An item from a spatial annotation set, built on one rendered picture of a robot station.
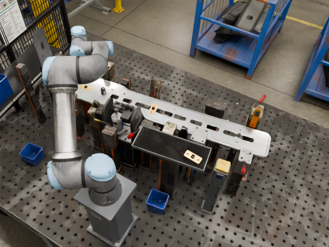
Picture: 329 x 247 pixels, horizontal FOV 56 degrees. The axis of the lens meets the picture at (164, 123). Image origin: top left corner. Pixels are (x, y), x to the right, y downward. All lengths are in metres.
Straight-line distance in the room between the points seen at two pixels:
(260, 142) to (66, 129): 1.08
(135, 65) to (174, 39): 1.60
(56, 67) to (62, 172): 0.41
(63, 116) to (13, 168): 0.92
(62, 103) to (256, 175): 1.30
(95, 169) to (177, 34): 3.23
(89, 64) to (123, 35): 2.97
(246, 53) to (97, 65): 2.75
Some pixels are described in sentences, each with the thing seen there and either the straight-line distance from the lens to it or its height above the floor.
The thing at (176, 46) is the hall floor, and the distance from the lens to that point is 4.04.
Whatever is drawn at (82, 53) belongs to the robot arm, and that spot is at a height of 1.39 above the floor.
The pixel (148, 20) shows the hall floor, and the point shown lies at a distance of 4.51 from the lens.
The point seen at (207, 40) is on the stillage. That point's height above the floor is 0.16.
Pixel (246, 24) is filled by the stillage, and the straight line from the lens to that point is 3.69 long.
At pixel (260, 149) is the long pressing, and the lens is 1.79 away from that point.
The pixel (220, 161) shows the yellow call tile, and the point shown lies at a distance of 1.49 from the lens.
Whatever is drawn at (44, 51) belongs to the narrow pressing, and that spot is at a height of 1.19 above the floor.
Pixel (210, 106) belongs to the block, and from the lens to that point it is 1.89.
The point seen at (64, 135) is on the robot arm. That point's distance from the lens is 1.28.
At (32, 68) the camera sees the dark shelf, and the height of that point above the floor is 1.03.
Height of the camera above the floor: 2.38
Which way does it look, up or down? 50 degrees down
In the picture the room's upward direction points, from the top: 4 degrees clockwise
